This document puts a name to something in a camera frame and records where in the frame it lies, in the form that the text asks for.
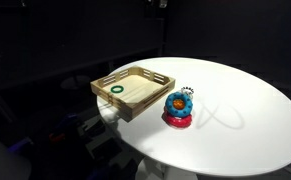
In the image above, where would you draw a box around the black and white ring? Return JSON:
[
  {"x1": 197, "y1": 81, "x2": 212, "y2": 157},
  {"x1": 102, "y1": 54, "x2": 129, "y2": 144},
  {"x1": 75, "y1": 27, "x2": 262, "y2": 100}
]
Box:
[{"x1": 180, "y1": 86, "x2": 195, "y2": 95}]

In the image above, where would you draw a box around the red ridged ring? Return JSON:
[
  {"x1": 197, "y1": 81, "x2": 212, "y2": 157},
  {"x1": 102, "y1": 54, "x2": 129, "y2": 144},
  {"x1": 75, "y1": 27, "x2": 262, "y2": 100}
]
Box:
[{"x1": 162, "y1": 111, "x2": 193, "y2": 129}]

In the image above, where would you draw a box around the wooden slatted tray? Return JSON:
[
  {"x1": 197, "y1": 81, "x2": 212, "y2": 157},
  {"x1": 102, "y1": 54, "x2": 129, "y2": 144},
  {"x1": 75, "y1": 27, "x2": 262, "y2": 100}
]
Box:
[{"x1": 90, "y1": 65, "x2": 177, "y2": 123}]

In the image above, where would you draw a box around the green ridged ring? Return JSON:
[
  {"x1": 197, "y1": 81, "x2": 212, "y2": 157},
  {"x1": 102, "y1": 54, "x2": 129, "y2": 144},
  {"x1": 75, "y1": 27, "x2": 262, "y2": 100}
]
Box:
[{"x1": 110, "y1": 84, "x2": 125, "y2": 95}]

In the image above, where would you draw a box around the white table pedestal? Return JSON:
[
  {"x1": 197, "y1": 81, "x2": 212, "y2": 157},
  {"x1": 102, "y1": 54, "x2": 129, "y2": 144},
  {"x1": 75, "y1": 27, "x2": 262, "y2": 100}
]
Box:
[{"x1": 134, "y1": 156, "x2": 199, "y2": 180}]

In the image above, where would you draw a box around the purple clamp with orange tip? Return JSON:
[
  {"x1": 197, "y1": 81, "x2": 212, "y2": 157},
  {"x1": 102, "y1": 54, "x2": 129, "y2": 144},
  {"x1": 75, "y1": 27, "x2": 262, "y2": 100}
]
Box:
[{"x1": 49, "y1": 112, "x2": 80, "y2": 143}]

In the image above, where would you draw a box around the clear plastic ring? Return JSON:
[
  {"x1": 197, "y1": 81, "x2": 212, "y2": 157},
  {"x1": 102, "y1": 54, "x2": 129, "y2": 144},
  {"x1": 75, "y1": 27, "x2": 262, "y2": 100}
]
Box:
[{"x1": 184, "y1": 91, "x2": 196, "y2": 101}]

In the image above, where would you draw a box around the blue dotted ring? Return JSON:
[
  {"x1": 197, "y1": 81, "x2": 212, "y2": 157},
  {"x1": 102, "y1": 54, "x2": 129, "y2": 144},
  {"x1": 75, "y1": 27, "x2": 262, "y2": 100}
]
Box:
[{"x1": 164, "y1": 91, "x2": 194, "y2": 118}]

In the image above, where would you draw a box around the orange ring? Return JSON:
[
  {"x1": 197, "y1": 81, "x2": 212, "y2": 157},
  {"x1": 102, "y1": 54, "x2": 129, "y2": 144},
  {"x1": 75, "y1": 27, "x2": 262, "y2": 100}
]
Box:
[{"x1": 172, "y1": 98, "x2": 186, "y2": 110}]

